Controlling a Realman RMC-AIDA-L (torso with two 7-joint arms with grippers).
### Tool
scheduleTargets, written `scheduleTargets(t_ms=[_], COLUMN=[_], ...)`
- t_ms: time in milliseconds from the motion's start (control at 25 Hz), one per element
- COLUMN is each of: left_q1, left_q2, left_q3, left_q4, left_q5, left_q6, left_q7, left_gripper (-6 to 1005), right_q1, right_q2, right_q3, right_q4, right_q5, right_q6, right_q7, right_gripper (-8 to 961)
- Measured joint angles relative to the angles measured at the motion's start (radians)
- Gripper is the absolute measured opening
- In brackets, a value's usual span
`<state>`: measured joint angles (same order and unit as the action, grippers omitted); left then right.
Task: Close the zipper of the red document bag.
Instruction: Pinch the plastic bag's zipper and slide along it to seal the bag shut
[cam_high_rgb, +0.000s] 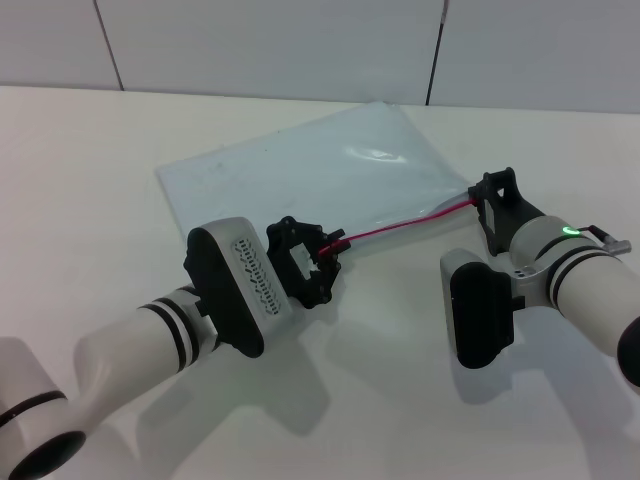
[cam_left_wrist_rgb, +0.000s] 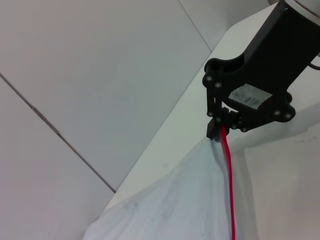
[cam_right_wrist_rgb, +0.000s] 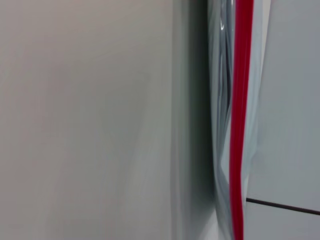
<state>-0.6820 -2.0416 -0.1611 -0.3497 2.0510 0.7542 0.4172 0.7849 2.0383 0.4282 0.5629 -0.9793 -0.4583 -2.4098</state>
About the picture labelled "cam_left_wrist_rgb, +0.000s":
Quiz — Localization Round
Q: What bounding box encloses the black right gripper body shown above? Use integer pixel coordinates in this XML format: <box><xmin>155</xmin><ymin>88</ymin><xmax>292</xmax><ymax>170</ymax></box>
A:
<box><xmin>204</xmin><ymin>0</ymin><xmax>320</xmax><ymax>111</ymax></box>

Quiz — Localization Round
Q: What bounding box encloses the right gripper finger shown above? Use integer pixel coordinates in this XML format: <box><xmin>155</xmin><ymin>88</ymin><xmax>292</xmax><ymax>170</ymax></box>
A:
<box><xmin>221</xmin><ymin>105</ymin><xmax>297</xmax><ymax>135</ymax></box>
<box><xmin>202</xmin><ymin>74</ymin><xmax>224</xmax><ymax>140</ymax></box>

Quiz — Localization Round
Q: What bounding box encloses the clear document bag red zip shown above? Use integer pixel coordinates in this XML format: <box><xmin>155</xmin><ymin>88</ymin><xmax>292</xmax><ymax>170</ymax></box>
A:
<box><xmin>82</xmin><ymin>124</ymin><xmax>237</xmax><ymax>240</ymax></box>

